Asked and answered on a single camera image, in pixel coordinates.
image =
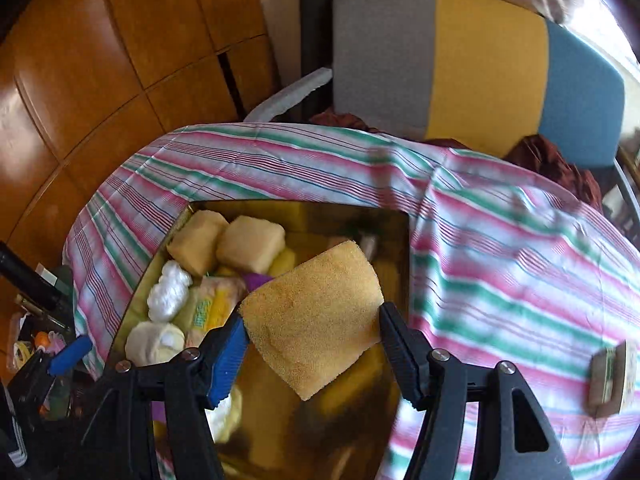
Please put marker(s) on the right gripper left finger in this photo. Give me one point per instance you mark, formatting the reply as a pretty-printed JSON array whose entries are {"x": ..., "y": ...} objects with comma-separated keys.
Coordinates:
[{"x": 116, "y": 439}]

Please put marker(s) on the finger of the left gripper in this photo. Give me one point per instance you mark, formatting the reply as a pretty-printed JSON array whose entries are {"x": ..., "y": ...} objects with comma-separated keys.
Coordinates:
[{"x": 70, "y": 356}]

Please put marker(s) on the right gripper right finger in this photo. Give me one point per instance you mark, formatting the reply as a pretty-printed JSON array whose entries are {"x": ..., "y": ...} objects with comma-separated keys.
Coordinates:
[{"x": 514, "y": 438}]

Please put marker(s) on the grey towel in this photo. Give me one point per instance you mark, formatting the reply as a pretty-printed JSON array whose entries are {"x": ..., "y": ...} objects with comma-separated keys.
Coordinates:
[{"x": 151, "y": 343}]

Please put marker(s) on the green small carton box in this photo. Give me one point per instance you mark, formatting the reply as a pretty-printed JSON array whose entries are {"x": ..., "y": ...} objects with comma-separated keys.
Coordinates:
[{"x": 613, "y": 372}]

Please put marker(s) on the white plastic bag bundle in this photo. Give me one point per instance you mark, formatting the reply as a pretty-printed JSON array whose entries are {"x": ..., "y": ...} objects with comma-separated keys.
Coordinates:
[{"x": 168, "y": 296}]

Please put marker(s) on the pink snack packet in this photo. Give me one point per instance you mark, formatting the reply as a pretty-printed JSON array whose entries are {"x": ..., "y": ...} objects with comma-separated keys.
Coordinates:
[{"x": 208, "y": 306}]

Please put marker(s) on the gold metal tin box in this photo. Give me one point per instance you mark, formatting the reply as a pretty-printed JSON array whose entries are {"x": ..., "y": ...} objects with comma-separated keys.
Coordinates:
[{"x": 342, "y": 431}]

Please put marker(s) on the yellow sponge block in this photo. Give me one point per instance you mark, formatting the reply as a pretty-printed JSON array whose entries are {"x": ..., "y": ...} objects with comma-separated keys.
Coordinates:
[
  {"x": 250, "y": 244},
  {"x": 194, "y": 245},
  {"x": 311, "y": 324}
]

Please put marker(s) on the purple plastic packet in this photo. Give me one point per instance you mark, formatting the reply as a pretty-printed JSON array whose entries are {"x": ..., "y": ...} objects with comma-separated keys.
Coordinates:
[{"x": 253, "y": 281}]

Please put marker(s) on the dark red cloth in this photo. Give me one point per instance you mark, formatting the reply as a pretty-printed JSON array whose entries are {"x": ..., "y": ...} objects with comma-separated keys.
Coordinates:
[{"x": 534, "y": 153}]

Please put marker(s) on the wooden wardrobe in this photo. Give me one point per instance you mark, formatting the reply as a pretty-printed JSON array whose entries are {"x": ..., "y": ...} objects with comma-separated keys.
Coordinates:
[{"x": 93, "y": 93}]

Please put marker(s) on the grey yellow blue chair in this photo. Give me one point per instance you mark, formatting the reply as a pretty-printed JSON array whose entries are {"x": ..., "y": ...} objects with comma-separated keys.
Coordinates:
[{"x": 485, "y": 73}]

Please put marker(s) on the black rolled mat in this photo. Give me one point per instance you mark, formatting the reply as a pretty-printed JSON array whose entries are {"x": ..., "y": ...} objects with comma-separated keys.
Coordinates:
[{"x": 316, "y": 35}]

